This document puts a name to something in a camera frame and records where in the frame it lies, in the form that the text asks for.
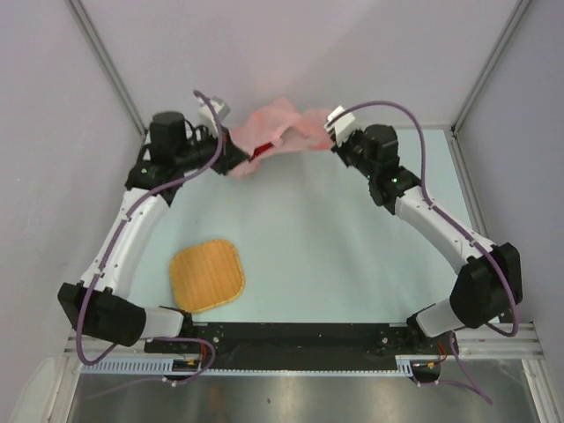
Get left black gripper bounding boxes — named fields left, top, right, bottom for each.
left=176, top=123, right=250, bottom=176

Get pink plastic bag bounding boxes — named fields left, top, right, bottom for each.
left=229, top=98, right=332, bottom=178

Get woven bamboo tray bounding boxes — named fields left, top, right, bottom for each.
left=168, top=239, right=246, bottom=313

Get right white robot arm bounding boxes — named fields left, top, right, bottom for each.
left=327, top=123, right=523, bottom=353

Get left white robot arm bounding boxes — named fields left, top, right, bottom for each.
left=57, top=107, right=248, bottom=353

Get red fake fruit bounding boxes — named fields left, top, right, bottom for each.
left=252, top=143, right=274, bottom=160

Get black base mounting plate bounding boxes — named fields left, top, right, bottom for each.
left=144, top=321, right=459, bottom=371

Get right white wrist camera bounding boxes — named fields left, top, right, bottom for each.
left=323, top=106, right=360, bottom=145

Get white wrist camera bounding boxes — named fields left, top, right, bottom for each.
left=323, top=106, right=360, bottom=145
left=196, top=96, right=233, bottom=131

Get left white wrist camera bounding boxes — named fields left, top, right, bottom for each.
left=196, top=96, right=233, bottom=131

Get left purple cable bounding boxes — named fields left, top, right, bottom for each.
left=75, top=89, right=228, bottom=400

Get purple cable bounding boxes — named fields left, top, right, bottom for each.
left=328, top=100, right=521, bottom=406
left=75, top=89, right=228, bottom=400

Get right aluminium frame post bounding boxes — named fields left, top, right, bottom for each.
left=449, top=0, right=534, bottom=133

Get aluminium frame post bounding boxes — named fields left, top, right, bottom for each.
left=64, top=0, right=146, bottom=137
left=449, top=0, right=534, bottom=133

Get right side aluminium rail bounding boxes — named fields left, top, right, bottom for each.
left=444, top=129, right=492, bottom=239

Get aluminium rail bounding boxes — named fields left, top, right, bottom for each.
left=444, top=129, right=492, bottom=239
left=63, top=323, right=544, bottom=360

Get left aluminium frame post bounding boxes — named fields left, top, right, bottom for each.
left=64, top=0, right=146, bottom=137

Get white slotted cable duct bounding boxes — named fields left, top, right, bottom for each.
left=81, top=352, right=412, bottom=377

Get front aluminium rail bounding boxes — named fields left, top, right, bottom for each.
left=63, top=323, right=544, bottom=360

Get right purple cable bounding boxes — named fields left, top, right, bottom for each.
left=328, top=100, right=521, bottom=406

